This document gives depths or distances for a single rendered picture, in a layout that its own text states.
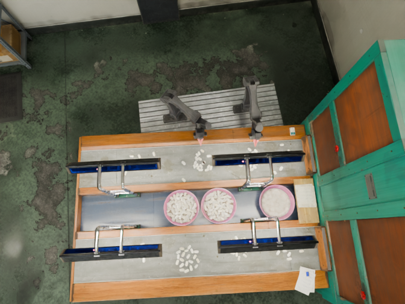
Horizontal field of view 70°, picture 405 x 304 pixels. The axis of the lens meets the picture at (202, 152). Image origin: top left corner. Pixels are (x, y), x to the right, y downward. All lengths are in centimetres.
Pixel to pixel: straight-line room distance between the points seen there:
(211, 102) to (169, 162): 65
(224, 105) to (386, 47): 132
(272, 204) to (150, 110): 127
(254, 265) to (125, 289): 93
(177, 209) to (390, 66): 160
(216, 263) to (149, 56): 242
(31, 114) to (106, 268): 206
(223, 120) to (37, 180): 205
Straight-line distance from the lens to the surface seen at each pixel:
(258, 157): 195
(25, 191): 352
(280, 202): 232
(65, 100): 363
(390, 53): 166
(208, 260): 224
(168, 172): 229
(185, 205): 224
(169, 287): 225
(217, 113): 251
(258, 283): 227
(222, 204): 224
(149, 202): 234
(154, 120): 251
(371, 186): 172
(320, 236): 228
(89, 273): 240
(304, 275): 233
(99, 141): 245
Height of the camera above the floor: 297
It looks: 75 degrees down
